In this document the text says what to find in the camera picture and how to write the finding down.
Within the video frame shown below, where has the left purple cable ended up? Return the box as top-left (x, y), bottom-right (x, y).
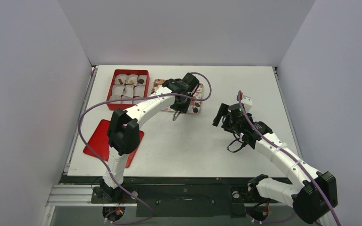
top-left (77, 72), bottom-right (213, 226)

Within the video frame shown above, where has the floral serving tray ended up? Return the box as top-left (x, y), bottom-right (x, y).
top-left (149, 79), bottom-right (205, 115)

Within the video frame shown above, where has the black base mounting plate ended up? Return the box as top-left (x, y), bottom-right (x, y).
top-left (59, 175), bottom-right (294, 218)

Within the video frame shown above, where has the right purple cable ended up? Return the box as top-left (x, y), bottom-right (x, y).
top-left (237, 90), bottom-right (341, 226)

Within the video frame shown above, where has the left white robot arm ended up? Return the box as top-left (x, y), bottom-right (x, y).
top-left (99, 73), bottom-right (200, 202)

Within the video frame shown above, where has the black looped cable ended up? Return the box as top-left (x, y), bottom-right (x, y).
top-left (227, 134), bottom-right (248, 153)

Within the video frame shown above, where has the red box lid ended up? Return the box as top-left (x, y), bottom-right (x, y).
top-left (83, 119), bottom-right (144, 168)

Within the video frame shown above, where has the purple cable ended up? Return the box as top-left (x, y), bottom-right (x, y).
top-left (77, 72), bottom-right (213, 226)
top-left (237, 90), bottom-right (341, 226)

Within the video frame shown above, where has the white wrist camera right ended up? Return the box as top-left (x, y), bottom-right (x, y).
top-left (241, 95), bottom-right (253, 113)

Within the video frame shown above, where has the red chocolate box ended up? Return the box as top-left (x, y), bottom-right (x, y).
top-left (107, 69), bottom-right (150, 111)

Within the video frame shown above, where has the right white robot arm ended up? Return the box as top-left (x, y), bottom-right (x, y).
top-left (213, 104), bottom-right (338, 224)

